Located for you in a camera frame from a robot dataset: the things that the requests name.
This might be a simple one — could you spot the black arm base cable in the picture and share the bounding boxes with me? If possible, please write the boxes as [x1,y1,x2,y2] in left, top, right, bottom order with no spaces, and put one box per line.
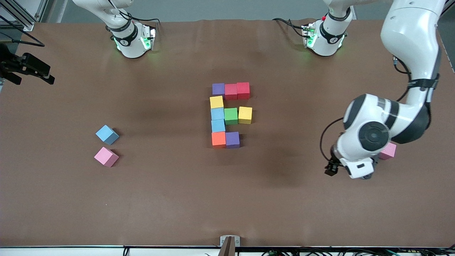
[272,17,307,38]

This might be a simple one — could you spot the aluminium frame profile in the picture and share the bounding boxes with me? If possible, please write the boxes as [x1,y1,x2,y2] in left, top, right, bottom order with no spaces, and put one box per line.
[0,0,49,32]

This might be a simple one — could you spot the green foam cube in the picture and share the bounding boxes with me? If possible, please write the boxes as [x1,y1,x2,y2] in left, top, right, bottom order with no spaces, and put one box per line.
[224,108,239,126]

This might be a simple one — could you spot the pink foam cube with dots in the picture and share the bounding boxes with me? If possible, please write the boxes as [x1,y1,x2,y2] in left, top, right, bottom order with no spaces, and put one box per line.
[378,142,397,160]

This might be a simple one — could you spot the orange foam cube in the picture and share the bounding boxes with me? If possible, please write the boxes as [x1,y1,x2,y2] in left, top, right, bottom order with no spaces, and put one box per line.
[212,131,227,149]

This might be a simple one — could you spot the brown table mat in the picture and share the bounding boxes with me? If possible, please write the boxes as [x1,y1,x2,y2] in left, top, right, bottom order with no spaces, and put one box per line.
[0,18,455,247]

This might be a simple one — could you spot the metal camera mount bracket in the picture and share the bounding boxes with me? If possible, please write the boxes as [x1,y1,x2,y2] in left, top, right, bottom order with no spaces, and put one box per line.
[220,235,241,256]

